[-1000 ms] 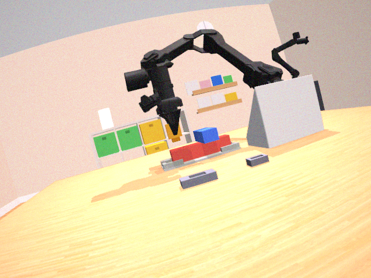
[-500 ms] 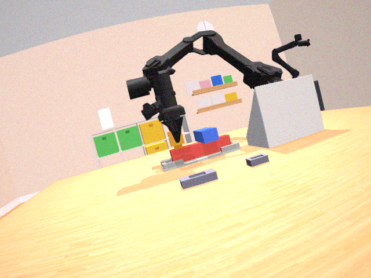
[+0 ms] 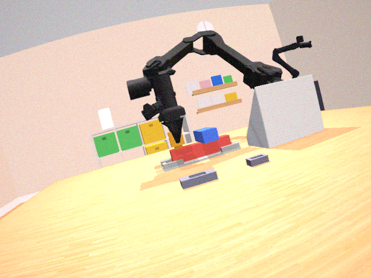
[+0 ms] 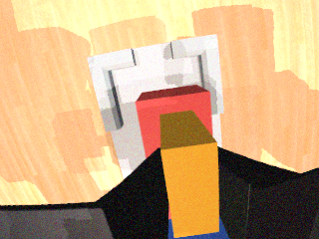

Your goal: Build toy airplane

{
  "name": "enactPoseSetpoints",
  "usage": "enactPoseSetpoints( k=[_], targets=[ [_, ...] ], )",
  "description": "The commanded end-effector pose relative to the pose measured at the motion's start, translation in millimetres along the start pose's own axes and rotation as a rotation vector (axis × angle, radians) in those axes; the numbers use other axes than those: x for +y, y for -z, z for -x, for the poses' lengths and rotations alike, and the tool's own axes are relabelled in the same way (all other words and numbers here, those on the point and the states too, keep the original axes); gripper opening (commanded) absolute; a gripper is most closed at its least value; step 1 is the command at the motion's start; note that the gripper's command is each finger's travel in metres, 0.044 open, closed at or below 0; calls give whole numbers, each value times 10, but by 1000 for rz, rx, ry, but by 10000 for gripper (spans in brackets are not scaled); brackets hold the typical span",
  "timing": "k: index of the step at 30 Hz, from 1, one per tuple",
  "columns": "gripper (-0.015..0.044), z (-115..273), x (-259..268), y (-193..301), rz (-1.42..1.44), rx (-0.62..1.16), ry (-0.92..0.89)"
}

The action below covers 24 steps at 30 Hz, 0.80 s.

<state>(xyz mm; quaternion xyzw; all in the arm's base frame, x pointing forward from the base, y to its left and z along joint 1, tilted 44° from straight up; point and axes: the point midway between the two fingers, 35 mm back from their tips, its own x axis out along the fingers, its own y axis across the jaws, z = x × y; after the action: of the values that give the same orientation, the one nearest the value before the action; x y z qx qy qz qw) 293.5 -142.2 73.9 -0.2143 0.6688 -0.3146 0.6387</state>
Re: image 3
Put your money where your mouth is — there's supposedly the orange rectangular block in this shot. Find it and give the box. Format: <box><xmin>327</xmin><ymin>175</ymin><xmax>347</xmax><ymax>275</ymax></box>
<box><xmin>168</xmin><ymin>132</ymin><xmax>185</xmax><ymax>149</ymax></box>

